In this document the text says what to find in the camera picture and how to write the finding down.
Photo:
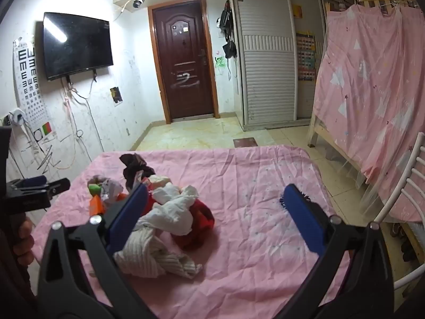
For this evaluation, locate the white metal chair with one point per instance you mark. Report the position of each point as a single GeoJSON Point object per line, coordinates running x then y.
{"type": "Point", "coordinates": [405, 186]}

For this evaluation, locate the dark brown cloth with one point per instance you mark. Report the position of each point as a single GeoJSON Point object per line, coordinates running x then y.
{"type": "Point", "coordinates": [132, 169]}

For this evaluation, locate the small dark wall picture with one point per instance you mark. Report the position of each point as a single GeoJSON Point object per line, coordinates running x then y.
{"type": "Point", "coordinates": [116, 95]}

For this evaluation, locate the white cloth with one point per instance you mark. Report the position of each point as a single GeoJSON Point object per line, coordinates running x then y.
{"type": "Point", "coordinates": [176, 206]}

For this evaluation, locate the pink bed sheet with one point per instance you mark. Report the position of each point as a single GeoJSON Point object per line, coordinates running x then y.
{"type": "Point", "coordinates": [249, 189]}

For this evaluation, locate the striped beige cloth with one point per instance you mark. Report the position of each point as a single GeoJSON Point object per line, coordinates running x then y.
{"type": "Point", "coordinates": [149, 256]}

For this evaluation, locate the eye chart poster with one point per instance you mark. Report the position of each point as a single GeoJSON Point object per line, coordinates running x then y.
{"type": "Point", "coordinates": [28, 83]}

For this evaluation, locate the wooden bunk bed frame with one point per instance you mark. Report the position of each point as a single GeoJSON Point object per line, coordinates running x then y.
{"type": "Point", "coordinates": [313, 133]}

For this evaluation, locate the green packet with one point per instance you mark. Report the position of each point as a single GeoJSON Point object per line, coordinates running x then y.
{"type": "Point", "coordinates": [94, 188]}

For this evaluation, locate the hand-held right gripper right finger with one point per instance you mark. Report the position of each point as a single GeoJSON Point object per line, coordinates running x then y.
{"type": "Point", "coordinates": [305, 219]}

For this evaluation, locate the white plug adapter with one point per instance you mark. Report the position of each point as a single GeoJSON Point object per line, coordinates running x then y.
{"type": "Point", "coordinates": [18, 116]}

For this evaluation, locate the colourful grid wall poster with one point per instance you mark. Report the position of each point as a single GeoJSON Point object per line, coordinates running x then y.
{"type": "Point", "coordinates": [305, 58]}

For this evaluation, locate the pink printed curtain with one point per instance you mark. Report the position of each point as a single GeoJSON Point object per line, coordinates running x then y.
{"type": "Point", "coordinates": [372, 106]}

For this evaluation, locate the yellow sticker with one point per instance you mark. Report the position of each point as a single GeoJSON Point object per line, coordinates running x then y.
{"type": "Point", "coordinates": [297, 10]}

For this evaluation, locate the clear wrapper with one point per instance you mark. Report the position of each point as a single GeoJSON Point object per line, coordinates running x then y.
{"type": "Point", "coordinates": [111, 189]}

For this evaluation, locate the black wall television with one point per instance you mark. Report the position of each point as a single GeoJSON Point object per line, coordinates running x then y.
{"type": "Point", "coordinates": [76, 45]}

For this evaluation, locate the dark brown wooden door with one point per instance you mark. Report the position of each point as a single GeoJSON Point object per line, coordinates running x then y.
{"type": "Point", "coordinates": [184, 63]}

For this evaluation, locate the white bottle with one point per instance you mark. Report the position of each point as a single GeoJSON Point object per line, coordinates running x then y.
{"type": "Point", "coordinates": [159, 181]}

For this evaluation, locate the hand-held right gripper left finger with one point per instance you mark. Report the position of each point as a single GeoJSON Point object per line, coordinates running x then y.
{"type": "Point", "coordinates": [129, 212]}

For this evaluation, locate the small black hanging bag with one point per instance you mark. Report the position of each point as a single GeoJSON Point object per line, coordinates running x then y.
{"type": "Point", "coordinates": [229, 49]}

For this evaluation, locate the green wall sticker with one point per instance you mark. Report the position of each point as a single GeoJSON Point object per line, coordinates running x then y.
{"type": "Point", "coordinates": [219, 61]}

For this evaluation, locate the white slatted wardrobe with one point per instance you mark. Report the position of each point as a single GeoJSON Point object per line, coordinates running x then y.
{"type": "Point", "coordinates": [265, 56]}

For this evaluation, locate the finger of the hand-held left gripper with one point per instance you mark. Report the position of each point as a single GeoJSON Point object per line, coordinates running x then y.
{"type": "Point", "coordinates": [33, 181]}
{"type": "Point", "coordinates": [59, 186]}

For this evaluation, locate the brown floor drain cover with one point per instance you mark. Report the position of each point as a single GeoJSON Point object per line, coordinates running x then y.
{"type": "Point", "coordinates": [245, 142]}

